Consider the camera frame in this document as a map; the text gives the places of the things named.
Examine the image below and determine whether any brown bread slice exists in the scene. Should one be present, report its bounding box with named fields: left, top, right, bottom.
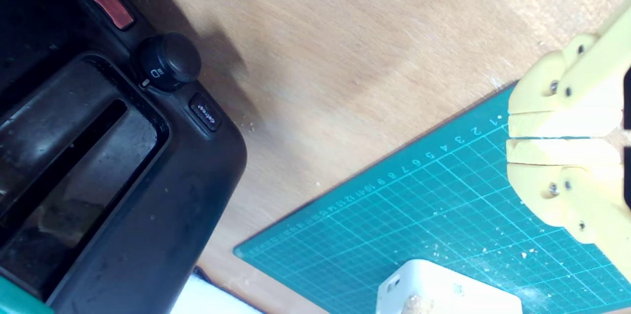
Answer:
left=400, top=293, right=435, bottom=314

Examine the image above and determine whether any black two-slot toaster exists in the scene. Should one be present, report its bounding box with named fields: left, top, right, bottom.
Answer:
left=0, top=0, right=248, bottom=314

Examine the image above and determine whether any green cutting mat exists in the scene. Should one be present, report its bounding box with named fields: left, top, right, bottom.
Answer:
left=233, top=82, right=631, bottom=314

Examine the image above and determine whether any white rounded block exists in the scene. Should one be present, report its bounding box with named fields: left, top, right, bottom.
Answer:
left=376, top=259, right=523, bottom=314

